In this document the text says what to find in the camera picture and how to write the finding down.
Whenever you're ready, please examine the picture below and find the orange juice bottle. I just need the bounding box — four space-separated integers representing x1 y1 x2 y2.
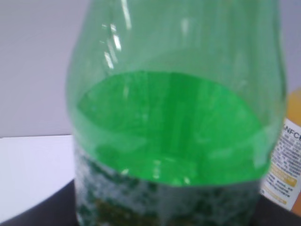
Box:
260 88 301 216

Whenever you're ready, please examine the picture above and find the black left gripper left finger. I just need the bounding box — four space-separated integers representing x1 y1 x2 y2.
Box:
1 180 78 226

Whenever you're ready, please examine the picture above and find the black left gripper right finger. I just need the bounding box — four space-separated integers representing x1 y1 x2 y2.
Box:
249 195 301 226

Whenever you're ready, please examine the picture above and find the green sprite bottle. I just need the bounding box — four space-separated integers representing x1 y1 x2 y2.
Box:
66 0 286 226

